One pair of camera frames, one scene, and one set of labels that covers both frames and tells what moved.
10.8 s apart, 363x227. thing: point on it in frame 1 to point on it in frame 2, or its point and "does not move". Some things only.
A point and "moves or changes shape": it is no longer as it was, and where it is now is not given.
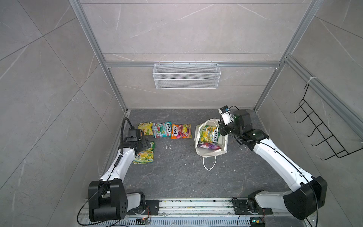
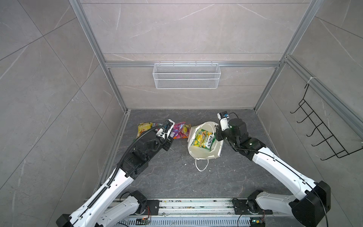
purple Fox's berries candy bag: (209, 145) to (181, 130)
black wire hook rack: (338, 149) does not move
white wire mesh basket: (186, 76) does not move
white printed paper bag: (209, 155) moves or changes shape
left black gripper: (146, 143) to (167, 144)
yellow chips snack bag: (147, 128) does not move
